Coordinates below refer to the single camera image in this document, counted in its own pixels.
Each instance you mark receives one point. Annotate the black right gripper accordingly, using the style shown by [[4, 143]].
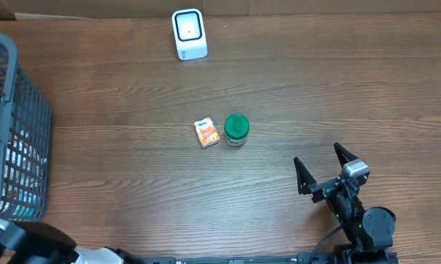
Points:
[[324, 189]]

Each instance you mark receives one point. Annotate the dark grey plastic basket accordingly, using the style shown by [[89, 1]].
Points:
[[25, 141]]

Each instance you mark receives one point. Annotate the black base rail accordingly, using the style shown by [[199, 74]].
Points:
[[242, 259]]

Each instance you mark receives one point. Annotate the green lid jar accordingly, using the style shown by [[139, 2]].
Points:
[[236, 129]]

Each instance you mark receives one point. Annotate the white barcode scanner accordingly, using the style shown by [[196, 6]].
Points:
[[189, 34]]

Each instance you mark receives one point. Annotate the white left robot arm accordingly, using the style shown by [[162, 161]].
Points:
[[38, 242]]

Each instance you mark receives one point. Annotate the orange tissue pack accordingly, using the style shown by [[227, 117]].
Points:
[[206, 132]]

